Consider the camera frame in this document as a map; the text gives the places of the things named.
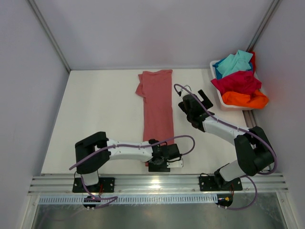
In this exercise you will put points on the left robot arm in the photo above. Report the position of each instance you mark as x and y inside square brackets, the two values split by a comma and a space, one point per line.
[96, 150]

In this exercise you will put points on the teal t shirt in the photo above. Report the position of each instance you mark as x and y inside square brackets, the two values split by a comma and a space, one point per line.
[241, 61]

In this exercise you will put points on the crimson red t shirt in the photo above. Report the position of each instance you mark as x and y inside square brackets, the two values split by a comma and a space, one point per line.
[243, 82]

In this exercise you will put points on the right side aluminium rail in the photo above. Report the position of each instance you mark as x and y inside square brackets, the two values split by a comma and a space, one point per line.
[250, 123]

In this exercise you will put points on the salmon pink t shirt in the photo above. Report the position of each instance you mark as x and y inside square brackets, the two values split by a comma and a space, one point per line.
[156, 90]

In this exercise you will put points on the slotted grey cable duct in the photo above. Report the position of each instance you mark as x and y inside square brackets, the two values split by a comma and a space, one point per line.
[131, 199]

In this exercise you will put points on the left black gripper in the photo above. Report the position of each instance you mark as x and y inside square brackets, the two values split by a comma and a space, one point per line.
[152, 168]

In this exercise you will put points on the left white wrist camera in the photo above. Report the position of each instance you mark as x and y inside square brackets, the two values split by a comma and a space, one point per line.
[175, 164]

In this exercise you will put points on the left corner aluminium post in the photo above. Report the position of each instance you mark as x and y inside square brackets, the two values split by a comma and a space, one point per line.
[39, 16]

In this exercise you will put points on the orange t shirt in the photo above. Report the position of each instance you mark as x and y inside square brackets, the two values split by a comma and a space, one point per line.
[256, 100]

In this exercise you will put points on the aluminium rail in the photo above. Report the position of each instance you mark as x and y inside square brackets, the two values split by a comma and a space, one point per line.
[250, 123]
[147, 184]

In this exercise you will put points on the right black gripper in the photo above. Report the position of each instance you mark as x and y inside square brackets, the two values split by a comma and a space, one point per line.
[206, 103]

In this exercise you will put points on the corner aluminium post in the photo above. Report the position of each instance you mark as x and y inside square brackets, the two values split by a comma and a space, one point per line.
[271, 10]
[39, 16]

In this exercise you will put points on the aluminium front rail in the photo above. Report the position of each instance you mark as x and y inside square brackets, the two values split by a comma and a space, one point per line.
[147, 184]

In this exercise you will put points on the left black controller board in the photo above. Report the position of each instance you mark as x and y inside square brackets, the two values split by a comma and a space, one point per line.
[90, 202]

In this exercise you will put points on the right black controller board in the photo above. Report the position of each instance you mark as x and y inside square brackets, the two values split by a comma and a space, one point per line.
[224, 200]

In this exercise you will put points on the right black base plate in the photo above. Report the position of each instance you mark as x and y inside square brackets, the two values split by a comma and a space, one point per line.
[207, 183]

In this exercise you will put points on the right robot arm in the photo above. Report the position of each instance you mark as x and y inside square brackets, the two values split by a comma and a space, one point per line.
[252, 147]

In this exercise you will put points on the black controller board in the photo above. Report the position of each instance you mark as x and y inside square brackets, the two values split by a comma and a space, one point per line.
[224, 200]
[90, 202]

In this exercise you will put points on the red t shirt in bin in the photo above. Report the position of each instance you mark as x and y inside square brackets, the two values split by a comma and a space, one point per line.
[252, 61]

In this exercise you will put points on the right corner aluminium post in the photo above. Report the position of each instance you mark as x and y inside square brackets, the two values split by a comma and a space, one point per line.
[271, 10]

